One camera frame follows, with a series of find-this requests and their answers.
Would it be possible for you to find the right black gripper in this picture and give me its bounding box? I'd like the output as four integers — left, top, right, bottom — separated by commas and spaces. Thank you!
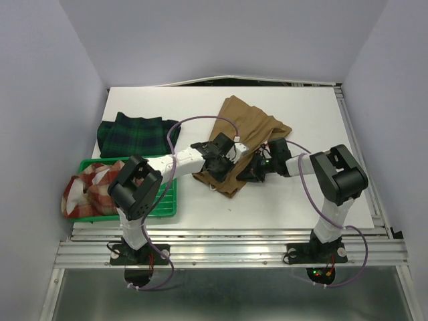
236, 151, 278, 182

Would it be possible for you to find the tan pleated skirt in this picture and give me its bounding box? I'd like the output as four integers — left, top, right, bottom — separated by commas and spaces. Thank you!
193, 96, 292, 198

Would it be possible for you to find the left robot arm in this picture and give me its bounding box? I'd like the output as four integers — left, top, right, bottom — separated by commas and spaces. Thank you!
108, 133, 248, 265

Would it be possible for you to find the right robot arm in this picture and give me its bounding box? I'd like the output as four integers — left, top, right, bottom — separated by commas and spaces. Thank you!
237, 138, 368, 265

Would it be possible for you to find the green plastic tray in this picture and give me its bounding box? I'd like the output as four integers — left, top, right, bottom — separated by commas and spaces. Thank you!
72, 157, 178, 224

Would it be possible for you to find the green plaid skirt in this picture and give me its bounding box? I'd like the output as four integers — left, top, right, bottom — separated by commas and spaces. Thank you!
97, 112, 181, 158

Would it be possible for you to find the red plaid skirt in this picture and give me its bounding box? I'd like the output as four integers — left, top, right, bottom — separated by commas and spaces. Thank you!
61, 160, 124, 219

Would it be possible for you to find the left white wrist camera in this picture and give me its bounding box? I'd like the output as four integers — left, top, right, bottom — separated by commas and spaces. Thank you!
225, 142, 249, 164

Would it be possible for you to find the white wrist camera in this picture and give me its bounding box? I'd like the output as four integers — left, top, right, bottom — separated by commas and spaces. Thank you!
225, 142, 249, 164
260, 143, 270, 154

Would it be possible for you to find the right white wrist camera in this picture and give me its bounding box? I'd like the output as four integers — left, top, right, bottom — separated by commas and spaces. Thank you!
260, 143, 270, 154

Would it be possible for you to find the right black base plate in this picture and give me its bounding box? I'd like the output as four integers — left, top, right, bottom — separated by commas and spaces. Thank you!
286, 242, 348, 265

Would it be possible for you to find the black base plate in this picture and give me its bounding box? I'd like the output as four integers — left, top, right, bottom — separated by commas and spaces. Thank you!
106, 241, 169, 266
286, 242, 348, 265

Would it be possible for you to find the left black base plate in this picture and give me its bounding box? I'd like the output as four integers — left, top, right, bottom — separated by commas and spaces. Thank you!
106, 241, 169, 266

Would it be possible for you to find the aluminium frame rail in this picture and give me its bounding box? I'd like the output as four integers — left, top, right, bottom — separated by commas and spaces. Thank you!
41, 86, 423, 320

